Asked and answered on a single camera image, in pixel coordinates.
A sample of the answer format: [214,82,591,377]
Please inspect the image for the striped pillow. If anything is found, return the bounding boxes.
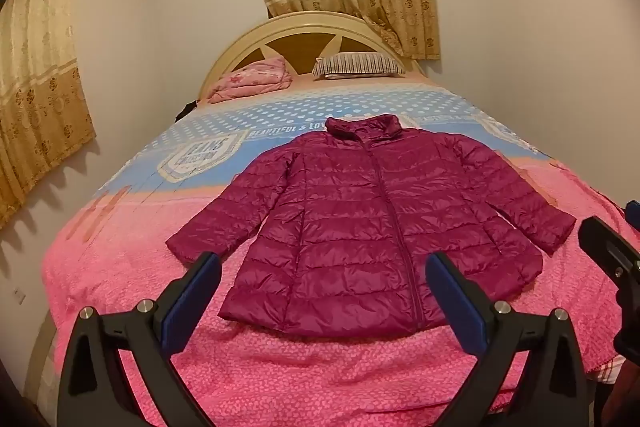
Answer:
[312,52,407,81]

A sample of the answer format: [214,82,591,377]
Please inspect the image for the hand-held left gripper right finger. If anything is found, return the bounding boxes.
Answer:
[425,251,601,427]

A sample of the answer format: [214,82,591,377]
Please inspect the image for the cream wooden bed headboard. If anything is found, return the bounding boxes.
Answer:
[198,11,426,102]

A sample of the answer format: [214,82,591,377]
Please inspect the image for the pink folded floral quilt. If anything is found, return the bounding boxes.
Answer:
[206,56,293,104]

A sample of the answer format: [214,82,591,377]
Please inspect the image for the beige patterned side curtain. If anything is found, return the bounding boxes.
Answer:
[0,0,97,230]

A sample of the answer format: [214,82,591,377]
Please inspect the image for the bed with pink blue cover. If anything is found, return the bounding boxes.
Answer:
[41,74,640,427]

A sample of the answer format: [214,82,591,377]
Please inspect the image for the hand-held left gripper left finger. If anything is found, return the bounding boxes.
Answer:
[59,251,223,427]

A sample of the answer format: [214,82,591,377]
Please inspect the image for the person's dark clothing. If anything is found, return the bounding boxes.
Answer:
[597,352,640,427]

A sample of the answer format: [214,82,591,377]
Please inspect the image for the magenta puffer jacket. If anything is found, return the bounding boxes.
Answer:
[166,116,577,339]

